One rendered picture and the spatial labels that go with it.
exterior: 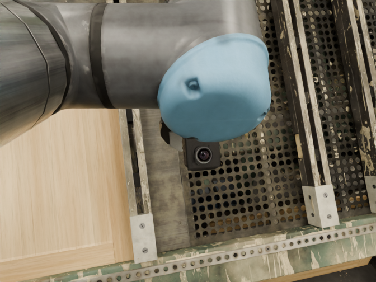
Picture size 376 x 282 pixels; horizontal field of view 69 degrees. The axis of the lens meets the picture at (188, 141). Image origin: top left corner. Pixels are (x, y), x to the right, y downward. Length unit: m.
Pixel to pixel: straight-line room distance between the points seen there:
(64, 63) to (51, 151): 0.71
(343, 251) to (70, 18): 0.98
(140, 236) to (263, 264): 0.37
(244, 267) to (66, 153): 0.61
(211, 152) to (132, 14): 0.21
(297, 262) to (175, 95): 0.85
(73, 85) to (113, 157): 0.66
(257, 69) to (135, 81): 0.08
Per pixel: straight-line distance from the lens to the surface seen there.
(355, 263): 1.79
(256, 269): 0.91
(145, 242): 0.80
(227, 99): 0.16
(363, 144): 1.11
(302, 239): 0.95
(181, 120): 0.18
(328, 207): 0.97
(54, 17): 0.20
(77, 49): 0.19
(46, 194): 0.88
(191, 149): 0.35
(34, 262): 0.91
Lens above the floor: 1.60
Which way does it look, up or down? 33 degrees down
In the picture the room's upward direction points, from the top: straight up
